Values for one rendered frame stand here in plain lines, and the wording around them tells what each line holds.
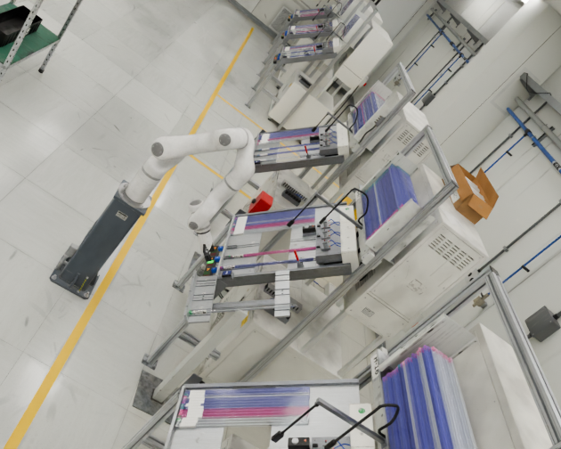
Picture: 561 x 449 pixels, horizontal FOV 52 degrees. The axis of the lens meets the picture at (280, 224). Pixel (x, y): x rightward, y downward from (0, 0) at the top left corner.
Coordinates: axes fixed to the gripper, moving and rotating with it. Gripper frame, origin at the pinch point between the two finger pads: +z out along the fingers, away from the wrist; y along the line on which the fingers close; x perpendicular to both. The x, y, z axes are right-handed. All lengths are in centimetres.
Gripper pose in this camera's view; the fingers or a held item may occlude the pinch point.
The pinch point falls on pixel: (209, 254)
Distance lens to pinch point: 306.7
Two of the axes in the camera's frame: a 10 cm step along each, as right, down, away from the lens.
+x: 9.8, -1.1, -1.5
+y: -0.7, 4.9, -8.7
